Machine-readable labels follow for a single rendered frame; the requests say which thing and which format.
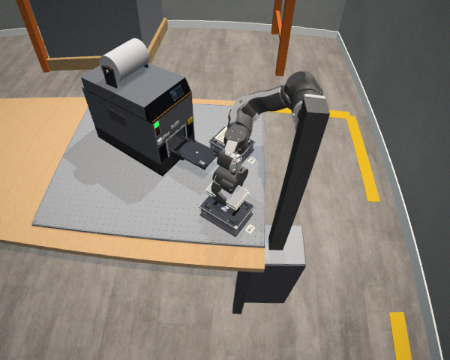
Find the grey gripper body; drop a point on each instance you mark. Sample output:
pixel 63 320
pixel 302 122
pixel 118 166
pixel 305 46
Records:
pixel 230 180

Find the white foil roll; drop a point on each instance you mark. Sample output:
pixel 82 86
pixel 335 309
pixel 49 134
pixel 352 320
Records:
pixel 126 59

